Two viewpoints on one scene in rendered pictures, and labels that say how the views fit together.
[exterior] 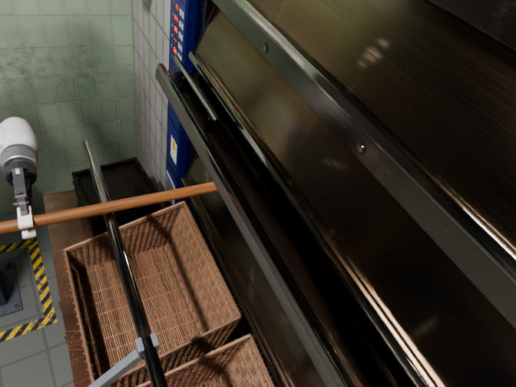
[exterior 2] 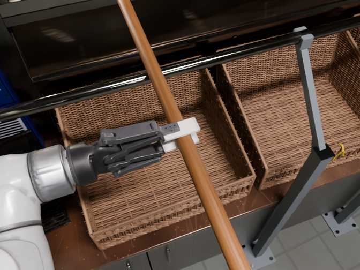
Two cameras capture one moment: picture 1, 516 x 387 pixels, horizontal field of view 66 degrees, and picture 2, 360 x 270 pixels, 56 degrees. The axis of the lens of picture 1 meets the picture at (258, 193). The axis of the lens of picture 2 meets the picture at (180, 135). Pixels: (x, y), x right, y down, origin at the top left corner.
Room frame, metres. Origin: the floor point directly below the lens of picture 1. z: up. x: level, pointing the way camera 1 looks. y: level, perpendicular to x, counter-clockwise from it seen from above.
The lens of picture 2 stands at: (0.47, 0.89, 1.71)
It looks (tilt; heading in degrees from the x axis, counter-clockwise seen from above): 55 degrees down; 286
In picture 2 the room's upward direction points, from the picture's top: straight up
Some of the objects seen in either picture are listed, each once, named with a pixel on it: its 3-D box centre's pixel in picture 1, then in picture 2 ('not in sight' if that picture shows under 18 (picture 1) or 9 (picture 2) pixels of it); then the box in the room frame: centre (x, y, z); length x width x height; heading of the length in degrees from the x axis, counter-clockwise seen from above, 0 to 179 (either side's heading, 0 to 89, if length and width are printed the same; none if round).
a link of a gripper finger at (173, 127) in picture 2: (22, 204); (165, 127); (0.59, 0.56, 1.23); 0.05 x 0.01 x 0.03; 36
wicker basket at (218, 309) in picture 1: (147, 292); (153, 147); (0.73, 0.30, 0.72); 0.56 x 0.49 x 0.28; 37
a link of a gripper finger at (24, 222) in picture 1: (24, 216); (179, 129); (0.57, 0.54, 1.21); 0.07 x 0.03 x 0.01; 36
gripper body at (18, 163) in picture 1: (21, 180); (96, 159); (0.70, 0.63, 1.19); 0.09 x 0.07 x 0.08; 36
